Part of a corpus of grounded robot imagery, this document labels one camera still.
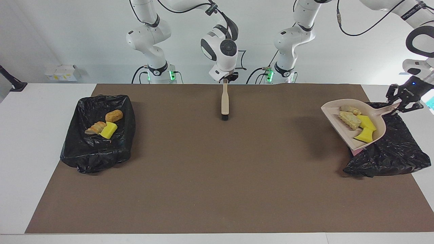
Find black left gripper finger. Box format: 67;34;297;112
399;98;424;113
386;85;400;104

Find beige hand brush black bristles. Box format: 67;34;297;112
221;82;230;121

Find yellow sponge piece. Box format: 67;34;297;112
356;115;377;133
100;122;118;139
353;129;374;143

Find pale crumbly bread piece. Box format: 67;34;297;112
340;105;362;116

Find pale blocky bread piece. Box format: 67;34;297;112
337;111;362;131

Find beige plastic dustpan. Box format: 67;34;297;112
321;99;400;151

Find brown bread roll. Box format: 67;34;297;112
105;109;123;123

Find orange striped bread piece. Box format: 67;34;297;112
85;121;107;135

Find black trash bag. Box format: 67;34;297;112
60;95;136;174
342;102;432;178

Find brown table mat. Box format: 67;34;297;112
25;84;434;234

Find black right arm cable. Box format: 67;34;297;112
157;0;248;73

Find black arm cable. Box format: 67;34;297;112
157;0;248;73
336;0;428;37

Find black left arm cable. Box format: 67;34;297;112
336;0;428;37

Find large white wall box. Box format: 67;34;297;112
55;64;81;82

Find black camera stand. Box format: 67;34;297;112
0;64;27;92

